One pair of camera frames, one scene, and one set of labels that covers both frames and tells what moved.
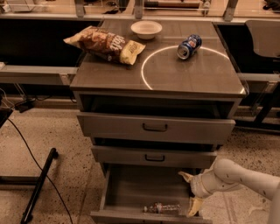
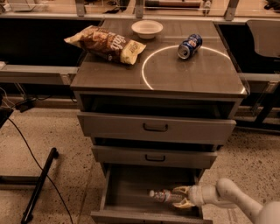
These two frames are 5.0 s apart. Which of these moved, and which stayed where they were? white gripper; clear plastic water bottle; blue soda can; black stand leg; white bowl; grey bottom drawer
Moved: white gripper; clear plastic water bottle
Stayed: white bowl; grey bottom drawer; black stand leg; blue soda can
